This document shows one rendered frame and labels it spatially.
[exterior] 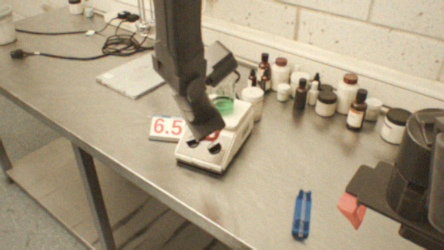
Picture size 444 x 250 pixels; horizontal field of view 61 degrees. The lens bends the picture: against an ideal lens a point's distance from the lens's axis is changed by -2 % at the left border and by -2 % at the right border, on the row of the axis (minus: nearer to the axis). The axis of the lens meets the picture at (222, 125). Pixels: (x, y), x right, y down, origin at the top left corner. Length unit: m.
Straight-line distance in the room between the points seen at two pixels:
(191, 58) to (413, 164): 0.33
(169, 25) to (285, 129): 0.62
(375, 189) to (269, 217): 0.40
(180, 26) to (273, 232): 0.46
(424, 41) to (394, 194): 0.78
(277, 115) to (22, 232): 1.30
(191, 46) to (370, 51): 0.75
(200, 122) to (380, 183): 0.39
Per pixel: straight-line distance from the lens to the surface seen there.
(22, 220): 2.01
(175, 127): 1.02
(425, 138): 0.36
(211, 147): 0.88
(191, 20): 0.52
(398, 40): 1.18
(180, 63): 0.55
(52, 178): 2.04
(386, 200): 0.45
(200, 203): 0.84
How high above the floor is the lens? 1.36
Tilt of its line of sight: 35 degrees down
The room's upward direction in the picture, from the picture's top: straight up
